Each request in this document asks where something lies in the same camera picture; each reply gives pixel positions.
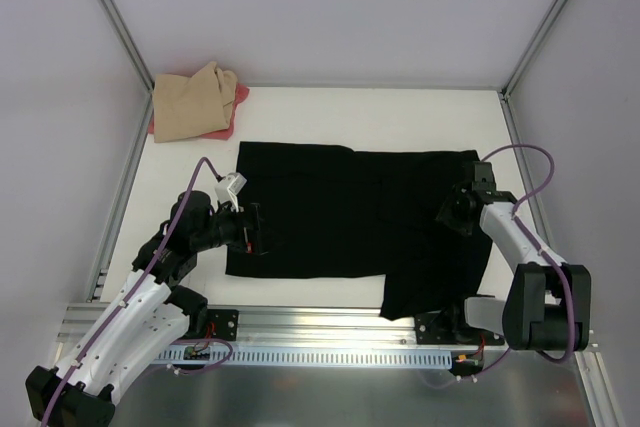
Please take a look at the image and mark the beige folded t shirt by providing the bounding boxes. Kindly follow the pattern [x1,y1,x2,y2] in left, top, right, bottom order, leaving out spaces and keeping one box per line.
[152,62,238,143]

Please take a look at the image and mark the front aluminium rail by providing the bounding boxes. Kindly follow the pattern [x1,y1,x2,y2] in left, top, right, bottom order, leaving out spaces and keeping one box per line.
[57,300,599,351]

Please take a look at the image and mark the left aluminium frame post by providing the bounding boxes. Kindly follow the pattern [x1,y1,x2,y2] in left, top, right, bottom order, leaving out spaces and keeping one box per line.
[69,0,155,91]

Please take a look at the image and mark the black t shirt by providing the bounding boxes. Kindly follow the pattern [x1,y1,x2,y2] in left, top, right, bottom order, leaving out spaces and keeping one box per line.
[226,142,492,320]

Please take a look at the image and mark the white slotted cable duct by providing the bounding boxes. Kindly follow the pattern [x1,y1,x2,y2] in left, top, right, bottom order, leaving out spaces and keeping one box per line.
[152,345,453,370]

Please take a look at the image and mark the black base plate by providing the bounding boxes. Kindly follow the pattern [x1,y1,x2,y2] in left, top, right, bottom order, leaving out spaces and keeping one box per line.
[205,308,239,342]
[413,311,505,346]

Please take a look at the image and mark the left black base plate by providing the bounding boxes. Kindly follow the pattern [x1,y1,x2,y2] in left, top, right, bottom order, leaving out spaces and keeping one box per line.
[205,308,239,342]

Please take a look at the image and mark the right aluminium frame post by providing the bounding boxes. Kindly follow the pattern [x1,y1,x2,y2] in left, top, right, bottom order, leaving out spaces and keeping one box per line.
[500,0,570,100]

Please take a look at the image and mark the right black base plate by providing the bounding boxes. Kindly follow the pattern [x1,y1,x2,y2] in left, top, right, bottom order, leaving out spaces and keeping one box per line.
[413,311,505,346]

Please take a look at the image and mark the left side aluminium rail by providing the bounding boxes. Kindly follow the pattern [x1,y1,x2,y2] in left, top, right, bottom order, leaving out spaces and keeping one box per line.
[83,94,153,303]

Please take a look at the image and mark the aluminium frame post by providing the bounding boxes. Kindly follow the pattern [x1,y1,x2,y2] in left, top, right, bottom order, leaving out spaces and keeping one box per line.
[69,0,155,91]
[500,0,570,100]

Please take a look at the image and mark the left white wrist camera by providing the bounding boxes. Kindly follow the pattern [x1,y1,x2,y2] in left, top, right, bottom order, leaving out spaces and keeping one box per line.
[215,172,246,212]

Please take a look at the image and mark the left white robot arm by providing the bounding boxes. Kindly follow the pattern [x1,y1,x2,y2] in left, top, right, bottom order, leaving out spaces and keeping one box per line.
[25,191,265,426]

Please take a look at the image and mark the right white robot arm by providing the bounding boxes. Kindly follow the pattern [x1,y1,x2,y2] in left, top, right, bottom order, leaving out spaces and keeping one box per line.
[437,161,591,363]

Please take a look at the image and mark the red folded t shirt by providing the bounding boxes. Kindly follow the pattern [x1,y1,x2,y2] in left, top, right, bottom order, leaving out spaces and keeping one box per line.
[148,82,251,144]

